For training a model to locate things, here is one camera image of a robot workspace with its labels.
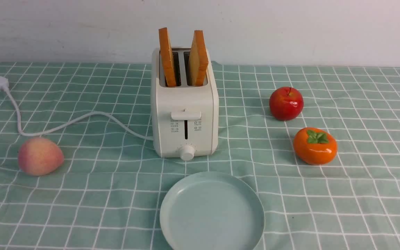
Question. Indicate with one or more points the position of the toasted bread slice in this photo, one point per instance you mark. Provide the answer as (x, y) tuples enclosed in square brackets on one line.
[(167, 57), (198, 59)]

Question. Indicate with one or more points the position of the white two-slot toaster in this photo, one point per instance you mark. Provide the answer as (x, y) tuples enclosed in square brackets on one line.
[(184, 118)]

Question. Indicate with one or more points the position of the light blue round plate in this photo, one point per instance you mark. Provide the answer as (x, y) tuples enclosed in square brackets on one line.
[(212, 211)]

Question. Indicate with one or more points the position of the red apple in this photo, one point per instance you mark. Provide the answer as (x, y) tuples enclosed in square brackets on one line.
[(286, 103)]

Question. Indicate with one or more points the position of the green checkered tablecloth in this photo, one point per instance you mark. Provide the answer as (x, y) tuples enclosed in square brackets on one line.
[(107, 194)]

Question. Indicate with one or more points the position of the orange persimmon with green leaf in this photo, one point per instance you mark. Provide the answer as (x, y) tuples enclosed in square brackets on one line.
[(315, 146)]

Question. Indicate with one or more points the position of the pink peach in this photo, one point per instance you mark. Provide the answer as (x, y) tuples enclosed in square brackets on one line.
[(39, 156)]

